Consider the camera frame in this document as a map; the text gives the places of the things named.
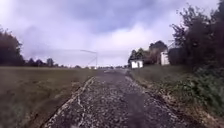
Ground grass verge with weeds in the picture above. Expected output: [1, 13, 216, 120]
[125, 63, 224, 128]

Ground group of trees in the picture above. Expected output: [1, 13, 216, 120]
[127, 40, 169, 67]

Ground grass field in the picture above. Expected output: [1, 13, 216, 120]
[0, 65, 101, 128]

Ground small white building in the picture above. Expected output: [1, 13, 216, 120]
[130, 59, 144, 70]

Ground row of trees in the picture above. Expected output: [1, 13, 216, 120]
[0, 27, 83, 69]

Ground grey asphalt road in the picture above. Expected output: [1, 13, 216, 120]
[41, 68, 200, 128]

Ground pole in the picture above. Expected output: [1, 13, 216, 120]
[95, 52, 99, 70]

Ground dark trees and bushes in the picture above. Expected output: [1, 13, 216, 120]
[167, 0, 224, 73]

